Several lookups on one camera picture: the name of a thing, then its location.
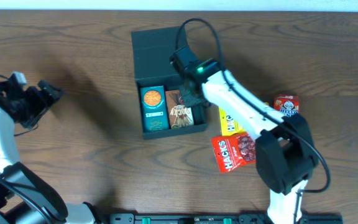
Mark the red Hello Panda box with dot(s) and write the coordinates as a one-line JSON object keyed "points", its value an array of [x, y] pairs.
{"points": [[286, 104]]}

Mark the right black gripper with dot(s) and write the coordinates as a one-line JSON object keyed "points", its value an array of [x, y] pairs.
{"points": [[188, 101]]}

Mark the brown Pocky snack box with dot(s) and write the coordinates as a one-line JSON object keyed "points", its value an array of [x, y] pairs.
{"points": [[179, 115]]}

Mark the black gift box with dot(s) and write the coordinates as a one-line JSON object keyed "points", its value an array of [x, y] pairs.
{"points": [[151, 52]]}

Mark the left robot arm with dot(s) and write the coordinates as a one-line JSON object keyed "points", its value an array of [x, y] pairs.
{"points": [[24, 196]]}

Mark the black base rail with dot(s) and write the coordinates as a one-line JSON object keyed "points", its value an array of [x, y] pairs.
{"points": [[245, 218]]}

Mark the yellow Hacks candy bag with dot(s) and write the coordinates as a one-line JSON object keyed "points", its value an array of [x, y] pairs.
{"points": [[228, 124]]}

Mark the teal cookie box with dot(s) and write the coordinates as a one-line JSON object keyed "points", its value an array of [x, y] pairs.
{"points": [[154, 108]]}

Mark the red Hacks candy bag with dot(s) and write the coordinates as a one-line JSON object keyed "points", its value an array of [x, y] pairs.
{"points": [[233, 151]]}

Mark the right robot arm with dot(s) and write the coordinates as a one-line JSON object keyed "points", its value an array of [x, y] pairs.
{"points": [[285, 153]]}

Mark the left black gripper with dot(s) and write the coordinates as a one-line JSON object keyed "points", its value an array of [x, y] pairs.
{"points": [[41, 106]]}

